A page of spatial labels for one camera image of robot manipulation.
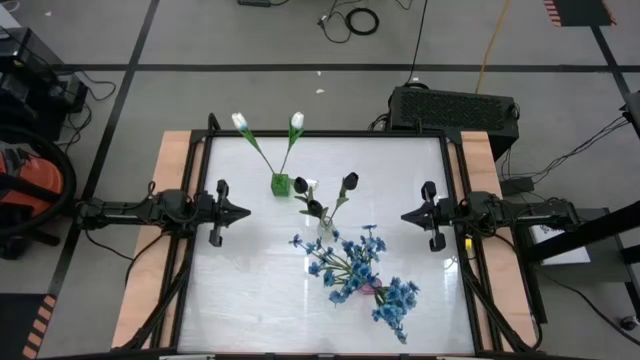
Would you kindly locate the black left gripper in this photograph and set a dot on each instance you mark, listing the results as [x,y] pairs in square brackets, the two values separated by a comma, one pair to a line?
[212,212]

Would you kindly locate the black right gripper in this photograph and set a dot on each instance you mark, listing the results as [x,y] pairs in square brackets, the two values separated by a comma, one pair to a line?
[450,212]

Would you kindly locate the black tulip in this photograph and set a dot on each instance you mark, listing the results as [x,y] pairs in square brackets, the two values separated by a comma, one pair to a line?
[315,207]
[351,180]
[300,185]

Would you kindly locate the white tulip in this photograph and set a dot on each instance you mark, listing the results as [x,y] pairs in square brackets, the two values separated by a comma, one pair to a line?
[239,120]
[297,120]

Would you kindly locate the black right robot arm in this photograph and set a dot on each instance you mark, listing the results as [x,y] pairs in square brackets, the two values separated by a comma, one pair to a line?
[525,215]

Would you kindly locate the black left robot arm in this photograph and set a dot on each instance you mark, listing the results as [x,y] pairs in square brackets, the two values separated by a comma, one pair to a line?
[135,212]

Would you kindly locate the green glass vase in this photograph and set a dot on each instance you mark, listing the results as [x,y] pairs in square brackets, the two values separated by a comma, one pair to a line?
[281,185]

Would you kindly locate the purple ribbed glass vase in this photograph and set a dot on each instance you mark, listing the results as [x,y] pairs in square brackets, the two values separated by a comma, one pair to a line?
[371,286]

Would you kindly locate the clear glass vase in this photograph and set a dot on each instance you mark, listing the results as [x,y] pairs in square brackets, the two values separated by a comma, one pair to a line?
[325,231]

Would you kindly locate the wooden side board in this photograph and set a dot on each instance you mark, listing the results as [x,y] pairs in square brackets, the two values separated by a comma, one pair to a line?
[175,160]
[480,165]

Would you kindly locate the black power adapter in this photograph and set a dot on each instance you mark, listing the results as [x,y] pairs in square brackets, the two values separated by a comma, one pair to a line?
[517,186]

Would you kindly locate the black mesh computer case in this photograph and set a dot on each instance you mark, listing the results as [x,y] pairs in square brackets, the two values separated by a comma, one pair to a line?
[450,112]

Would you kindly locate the white paper sign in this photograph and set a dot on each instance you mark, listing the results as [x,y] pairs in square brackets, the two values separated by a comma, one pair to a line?
[565,250]

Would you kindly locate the black stand beam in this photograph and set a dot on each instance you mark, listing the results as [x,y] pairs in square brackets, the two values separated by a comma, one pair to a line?
[590,230]

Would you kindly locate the orange black vacuum cleaner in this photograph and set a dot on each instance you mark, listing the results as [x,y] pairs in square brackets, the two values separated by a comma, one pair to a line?
[30,180]

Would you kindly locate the black power strip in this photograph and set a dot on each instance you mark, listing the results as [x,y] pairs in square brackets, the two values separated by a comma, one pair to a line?
[255,2]

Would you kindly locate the black orange hazard floor mat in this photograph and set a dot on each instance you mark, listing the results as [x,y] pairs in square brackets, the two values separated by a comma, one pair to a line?
[30,325]
[580,12]

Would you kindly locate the black caster wheel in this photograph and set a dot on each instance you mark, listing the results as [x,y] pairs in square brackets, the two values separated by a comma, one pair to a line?
[628,322]

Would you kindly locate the black equipment box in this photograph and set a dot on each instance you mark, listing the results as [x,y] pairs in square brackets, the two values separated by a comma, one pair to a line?
[30,75]

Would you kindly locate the black rig frame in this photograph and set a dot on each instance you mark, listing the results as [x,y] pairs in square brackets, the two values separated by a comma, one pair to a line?
[350,133]

